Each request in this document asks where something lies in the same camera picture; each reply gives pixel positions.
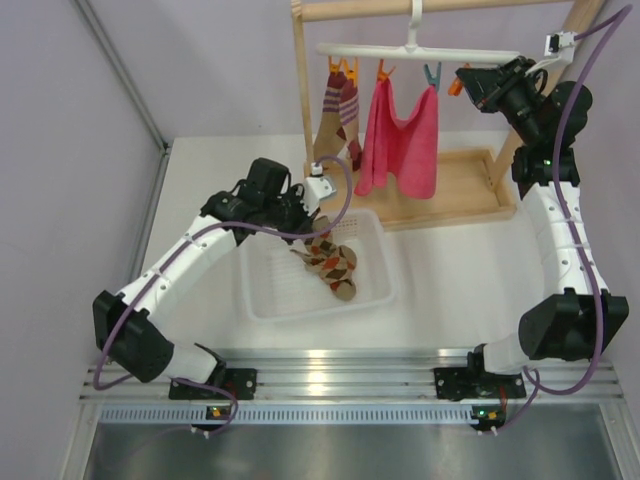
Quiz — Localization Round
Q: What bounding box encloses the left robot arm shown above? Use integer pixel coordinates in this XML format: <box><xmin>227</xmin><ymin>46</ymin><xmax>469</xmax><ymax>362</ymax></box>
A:
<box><xmin>92</xmin><ymin>158</ymin><xmax>336</xmax><ymax>397</ymax></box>

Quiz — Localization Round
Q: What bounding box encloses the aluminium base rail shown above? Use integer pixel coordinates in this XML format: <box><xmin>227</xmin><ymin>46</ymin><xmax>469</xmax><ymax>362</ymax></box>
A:
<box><xmin>79</xmin><ymin>350</ymin><xmax>624</xmax><ymax>428</ymax></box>

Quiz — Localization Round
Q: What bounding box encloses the white clip hanger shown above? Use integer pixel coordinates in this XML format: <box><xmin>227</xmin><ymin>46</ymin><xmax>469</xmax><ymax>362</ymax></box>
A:
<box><xmin>316</xmin><ymin>1</ymin><xmax>519</xmax><ymax>65</ymax></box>

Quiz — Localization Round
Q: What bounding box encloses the beige maroon striped sock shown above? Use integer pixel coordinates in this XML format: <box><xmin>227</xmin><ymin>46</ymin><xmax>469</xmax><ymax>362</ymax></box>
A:
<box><xmin>313</xmin><ymin>72</ymin><xmax>347</xmax><ymax>159</ymax></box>

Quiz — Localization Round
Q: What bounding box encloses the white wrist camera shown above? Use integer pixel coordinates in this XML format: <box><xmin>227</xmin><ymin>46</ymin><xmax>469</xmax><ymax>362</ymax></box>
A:
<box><xmin>526</xmin><ymin>31</ymin><xmax>577</xmax><ymax>75</ymax></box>
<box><xmin>302</xmin><ymin>163</ymin><xmax>337</xmax><ymax>215</ymax></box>

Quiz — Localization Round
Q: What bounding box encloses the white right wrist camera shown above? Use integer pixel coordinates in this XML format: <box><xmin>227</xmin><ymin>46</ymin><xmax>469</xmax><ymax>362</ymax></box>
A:
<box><xmin>526</xmin><ymin>31</ymin><xmax>577</xmax><ymax>75</ymax></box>

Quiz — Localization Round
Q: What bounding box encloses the aluminium frame post left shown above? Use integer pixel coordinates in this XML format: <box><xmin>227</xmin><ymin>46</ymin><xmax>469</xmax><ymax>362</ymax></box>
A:
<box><xmin>74</xmin><ymin>0</ymin><xmax>171</xmax><ymax>151</ymax></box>

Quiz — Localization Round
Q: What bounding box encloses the white plastic basket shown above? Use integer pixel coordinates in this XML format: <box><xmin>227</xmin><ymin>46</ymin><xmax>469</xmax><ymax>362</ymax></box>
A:
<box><xmin>240</xmin><ymin>209</ymin><xmax>399</xmax><ymax>323</ymax></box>

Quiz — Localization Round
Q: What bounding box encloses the argyle beige orange sock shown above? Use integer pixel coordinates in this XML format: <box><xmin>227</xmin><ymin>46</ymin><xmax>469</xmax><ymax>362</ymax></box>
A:
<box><xmin>291</xmin><ymin>231</ymin><xmax>357</xmax><ymax>302</ymax></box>

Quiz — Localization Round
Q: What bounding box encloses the teal clip inner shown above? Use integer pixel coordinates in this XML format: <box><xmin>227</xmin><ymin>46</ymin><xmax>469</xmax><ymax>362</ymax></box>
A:
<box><xmin>423</xmin><ymin>62</ymin><xmax>442</xmax><ymax>93</ymax></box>

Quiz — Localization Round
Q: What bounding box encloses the wooden drying rack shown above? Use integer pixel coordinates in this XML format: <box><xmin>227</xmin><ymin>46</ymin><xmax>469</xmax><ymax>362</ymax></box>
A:
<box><xmin>290</xmin><ymin>0</ymin><xmax>610</xmax><ymax>232</ymax></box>

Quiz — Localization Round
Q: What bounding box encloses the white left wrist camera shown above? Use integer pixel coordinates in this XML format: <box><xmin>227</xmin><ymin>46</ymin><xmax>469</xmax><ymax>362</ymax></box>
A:
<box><xmin>302</xmin><ymin>163</ymin><xmax>337</xmax><ymax>215</ymax></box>

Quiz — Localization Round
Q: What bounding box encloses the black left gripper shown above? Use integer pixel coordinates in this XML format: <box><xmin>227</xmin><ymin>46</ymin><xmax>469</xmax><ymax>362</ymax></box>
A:
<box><xmin>261</xmin><ymin>184</ymin><xmax>320</xmax><ymax>245</ymax></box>

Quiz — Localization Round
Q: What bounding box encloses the orange clip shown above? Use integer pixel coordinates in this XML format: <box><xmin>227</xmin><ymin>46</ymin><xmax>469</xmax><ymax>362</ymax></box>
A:
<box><xmin>376</xmin><ymin>59</ymin><xmax>396</xmax><ymax>82</ymax></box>
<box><xmin>327</xmin><ymin>56</ymin><xmax>359</xmax><ymax>85</ymax></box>
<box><xmin>447</xmin><ymin>63</ymin><xmax>471</xmax><ymax>97</ymax></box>

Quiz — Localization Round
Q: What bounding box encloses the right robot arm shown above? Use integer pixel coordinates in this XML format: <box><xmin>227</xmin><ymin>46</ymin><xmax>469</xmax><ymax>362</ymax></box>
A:
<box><xmin>435</xmin><ymin>56</ymin><xmax>629</xmax><ymax>400</ymax></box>

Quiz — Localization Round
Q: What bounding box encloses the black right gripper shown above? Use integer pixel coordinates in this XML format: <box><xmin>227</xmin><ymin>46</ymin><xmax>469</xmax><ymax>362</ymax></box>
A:
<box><xmin>456</xmin><ymin>57</ymin><xmax>541</xmax><ymax>147</ymax></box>

